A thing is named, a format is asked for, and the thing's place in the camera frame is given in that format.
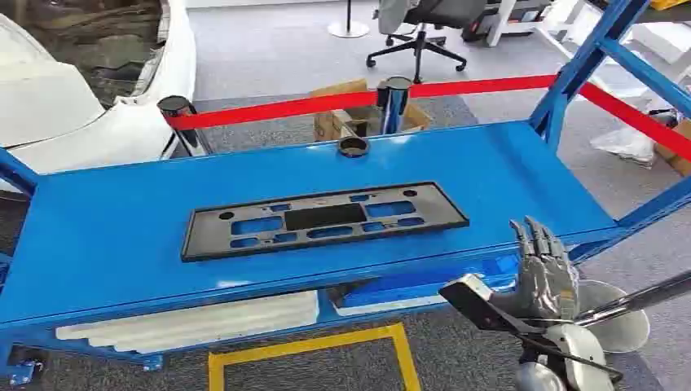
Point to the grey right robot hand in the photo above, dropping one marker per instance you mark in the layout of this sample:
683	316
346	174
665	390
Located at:
548	286

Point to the black plastic plate with cutouts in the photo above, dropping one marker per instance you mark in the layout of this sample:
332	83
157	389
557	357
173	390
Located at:
426	208

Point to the leaning stanchion with silver base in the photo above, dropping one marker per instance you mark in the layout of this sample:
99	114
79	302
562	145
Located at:
621	329

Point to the clear plastic bag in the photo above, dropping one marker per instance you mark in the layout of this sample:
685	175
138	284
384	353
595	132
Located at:
623	145

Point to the short white foam slab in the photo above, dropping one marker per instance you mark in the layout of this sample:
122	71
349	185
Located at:
378	306

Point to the red barrier belt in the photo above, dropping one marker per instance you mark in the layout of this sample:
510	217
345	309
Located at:
637	119
486	85
270	110

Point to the black round cap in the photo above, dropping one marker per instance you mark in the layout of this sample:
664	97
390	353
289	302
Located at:
353	147

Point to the open brown cardboard box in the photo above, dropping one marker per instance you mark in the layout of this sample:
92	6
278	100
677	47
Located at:
334	121

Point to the white foam block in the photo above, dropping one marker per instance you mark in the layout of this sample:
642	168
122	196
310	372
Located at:
661	40

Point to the black office chair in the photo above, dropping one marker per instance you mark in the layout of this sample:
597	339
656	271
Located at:
426	13

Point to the grey jacket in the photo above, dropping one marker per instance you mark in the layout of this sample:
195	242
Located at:
391	13

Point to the stanchion with round silver base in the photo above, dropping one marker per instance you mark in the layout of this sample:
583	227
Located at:
348	29

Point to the long white foam slab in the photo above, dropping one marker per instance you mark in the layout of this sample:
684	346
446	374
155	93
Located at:
189	321

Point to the blue metal shelf cart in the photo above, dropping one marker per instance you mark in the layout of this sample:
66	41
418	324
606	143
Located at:
135	226

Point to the white car body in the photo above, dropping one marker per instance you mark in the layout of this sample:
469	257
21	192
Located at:
59	108

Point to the chrome stanchion post black cap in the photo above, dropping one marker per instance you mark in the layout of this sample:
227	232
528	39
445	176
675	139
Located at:
394	102
178	108

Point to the white desk frame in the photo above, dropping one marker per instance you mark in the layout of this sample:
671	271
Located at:
499	21

